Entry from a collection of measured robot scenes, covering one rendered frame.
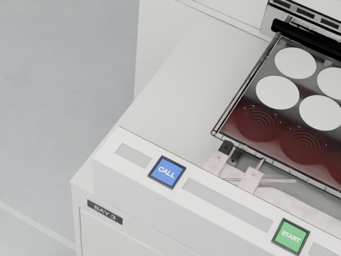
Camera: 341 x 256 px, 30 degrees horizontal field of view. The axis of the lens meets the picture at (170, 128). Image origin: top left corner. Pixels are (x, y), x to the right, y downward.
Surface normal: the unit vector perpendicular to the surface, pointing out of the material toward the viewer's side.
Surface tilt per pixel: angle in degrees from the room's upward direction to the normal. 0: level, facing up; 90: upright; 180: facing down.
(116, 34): 0
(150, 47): 90
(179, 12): 90
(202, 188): 0
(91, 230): 90
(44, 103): 0
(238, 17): 90
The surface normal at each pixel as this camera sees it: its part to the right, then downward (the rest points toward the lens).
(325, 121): 0.08, -0.59
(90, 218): -0.49, 0.67
